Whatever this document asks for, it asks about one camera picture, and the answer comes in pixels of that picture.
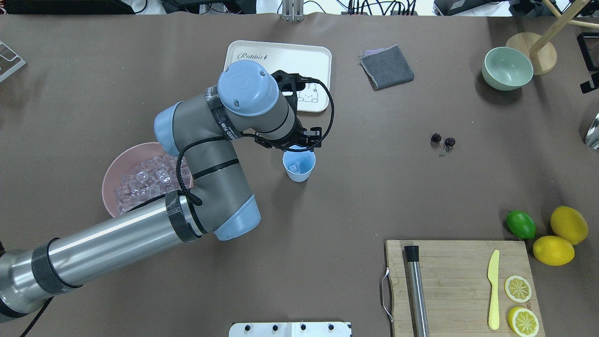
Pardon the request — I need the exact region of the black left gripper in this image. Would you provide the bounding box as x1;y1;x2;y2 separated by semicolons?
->
255;70;323;151

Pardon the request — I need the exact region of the clear ice cube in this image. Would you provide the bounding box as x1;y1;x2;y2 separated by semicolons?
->
287;163;301;174

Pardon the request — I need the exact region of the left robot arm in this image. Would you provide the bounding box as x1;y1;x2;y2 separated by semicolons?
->
0;60;330;322

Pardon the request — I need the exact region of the light blue plastic cup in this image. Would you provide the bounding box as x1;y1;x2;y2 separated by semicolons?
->
282;145;316;182

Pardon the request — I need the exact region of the pair of dark cherries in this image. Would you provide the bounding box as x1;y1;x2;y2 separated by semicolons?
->
430;133;456;156

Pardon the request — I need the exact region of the pile of clear ice cubes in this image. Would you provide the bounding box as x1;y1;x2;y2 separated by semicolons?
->
113;154;180;215

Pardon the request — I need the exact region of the wooden cup stand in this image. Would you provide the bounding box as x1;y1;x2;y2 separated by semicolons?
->
505;0;598;75

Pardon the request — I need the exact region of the steel ice scoop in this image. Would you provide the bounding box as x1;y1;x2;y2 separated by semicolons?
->
584;113;599;150

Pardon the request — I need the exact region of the cream rabbit serving tray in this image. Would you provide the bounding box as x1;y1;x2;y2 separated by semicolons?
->
223;40;332;113

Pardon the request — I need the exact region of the grey folded cloth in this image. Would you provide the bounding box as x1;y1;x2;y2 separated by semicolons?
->
359;44;415;90

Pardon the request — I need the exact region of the pink bowl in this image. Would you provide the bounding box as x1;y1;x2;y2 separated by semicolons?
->
102;142;167;217

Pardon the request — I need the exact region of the steel muddler black tip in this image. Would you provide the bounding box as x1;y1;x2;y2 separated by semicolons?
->
404;245;430;337

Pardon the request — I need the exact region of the light green bowl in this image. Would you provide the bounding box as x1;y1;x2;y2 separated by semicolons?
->
482;47;533;91

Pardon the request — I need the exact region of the bamboo cutting board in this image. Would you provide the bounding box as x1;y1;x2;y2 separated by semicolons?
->
385;240;534;337

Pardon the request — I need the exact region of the yellow plastic knife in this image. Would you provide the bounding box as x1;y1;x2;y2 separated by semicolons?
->
486;249;500;330

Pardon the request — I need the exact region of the green lime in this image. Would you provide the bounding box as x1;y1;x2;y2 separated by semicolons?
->
505;210;537;239

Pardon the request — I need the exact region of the lemon half lower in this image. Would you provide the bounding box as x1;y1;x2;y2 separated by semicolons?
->
504;275;533;303

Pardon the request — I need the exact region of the lemon half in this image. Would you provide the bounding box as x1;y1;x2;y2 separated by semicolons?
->
507;306;541;337
504;275;533;303

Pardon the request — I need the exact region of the yellow lemon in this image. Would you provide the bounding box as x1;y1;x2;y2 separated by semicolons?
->
533;235;575;266
550;205;589;246

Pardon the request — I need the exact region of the lemon half upper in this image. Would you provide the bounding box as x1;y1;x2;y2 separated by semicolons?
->
507;306;541;337

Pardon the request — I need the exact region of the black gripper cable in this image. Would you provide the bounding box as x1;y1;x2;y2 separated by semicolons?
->
176;77;335;206

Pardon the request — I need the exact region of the aluminium frame post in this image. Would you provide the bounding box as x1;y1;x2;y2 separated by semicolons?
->
281;0;305;22

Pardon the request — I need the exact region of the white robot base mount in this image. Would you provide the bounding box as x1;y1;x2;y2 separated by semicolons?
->
228;322;353;337

